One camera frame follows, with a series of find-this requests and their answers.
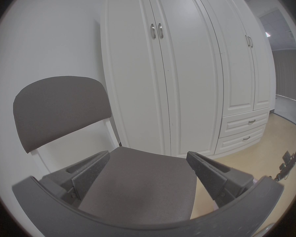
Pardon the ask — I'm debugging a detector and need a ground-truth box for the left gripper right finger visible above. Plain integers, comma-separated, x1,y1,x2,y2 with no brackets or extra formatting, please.
187,151,254,209

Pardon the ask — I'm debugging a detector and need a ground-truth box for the grey curtain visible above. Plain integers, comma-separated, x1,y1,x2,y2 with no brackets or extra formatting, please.
272,49,296,106

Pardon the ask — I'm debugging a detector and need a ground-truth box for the white wardrobe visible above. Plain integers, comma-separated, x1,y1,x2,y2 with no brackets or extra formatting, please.
100,0,273,159

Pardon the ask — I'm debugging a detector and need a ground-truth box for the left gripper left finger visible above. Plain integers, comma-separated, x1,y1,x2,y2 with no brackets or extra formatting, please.
41,150,111,209

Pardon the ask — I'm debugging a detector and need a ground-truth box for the grey and white chair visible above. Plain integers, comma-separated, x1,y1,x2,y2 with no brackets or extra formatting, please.
13,76,198,226

